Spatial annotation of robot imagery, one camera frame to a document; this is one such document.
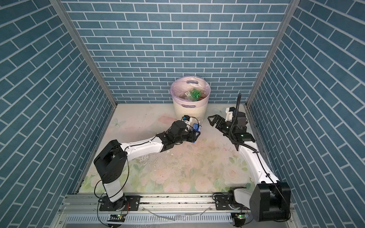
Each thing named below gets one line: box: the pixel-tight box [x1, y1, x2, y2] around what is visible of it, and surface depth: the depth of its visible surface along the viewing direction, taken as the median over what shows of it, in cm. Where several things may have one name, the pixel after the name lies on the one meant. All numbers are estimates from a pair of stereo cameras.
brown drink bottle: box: [199, 90, 208, 99], surface depth 98 cm
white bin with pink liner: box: [169, 75, 212, 125], surface depth 95 cm
